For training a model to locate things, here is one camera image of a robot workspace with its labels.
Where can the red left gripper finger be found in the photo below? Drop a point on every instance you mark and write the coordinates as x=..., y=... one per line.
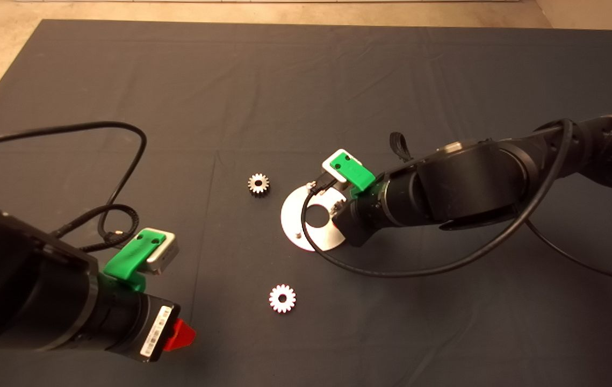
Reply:
x=181, y=336

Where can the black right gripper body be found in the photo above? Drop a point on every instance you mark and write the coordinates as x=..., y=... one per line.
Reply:
x=357, y=223

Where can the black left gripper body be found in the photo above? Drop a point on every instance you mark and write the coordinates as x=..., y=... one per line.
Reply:
x=152, y=332

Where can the small steel planetary gear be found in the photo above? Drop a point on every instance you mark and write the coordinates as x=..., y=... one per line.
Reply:
x=252, y=188
x=275, y=304

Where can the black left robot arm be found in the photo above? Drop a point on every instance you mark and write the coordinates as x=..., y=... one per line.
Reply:
x=15, y=279

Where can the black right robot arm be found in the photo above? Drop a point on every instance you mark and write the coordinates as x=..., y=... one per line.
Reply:
x=467, y=183

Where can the round metal carrier plate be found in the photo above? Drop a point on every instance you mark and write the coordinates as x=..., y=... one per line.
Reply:
x=290, y=215

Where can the dark grey table cloth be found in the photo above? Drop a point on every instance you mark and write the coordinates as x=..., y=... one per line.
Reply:
x=338, y=80

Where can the green right camera mount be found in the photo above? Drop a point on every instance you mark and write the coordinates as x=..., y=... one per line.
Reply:
x=357, y=174

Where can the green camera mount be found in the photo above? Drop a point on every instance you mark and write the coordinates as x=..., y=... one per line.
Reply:
x=126, y=262
x=357, y=174

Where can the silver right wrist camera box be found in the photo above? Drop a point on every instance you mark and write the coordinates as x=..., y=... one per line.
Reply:
x=332, y=164

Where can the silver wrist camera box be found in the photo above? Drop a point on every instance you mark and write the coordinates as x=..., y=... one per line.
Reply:
x=166, y=253
x=332, y=164

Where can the green left camera mount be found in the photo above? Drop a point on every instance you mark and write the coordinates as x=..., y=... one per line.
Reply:
x=126, y=262

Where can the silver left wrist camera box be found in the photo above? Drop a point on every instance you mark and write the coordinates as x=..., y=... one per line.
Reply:
x=166, y=253

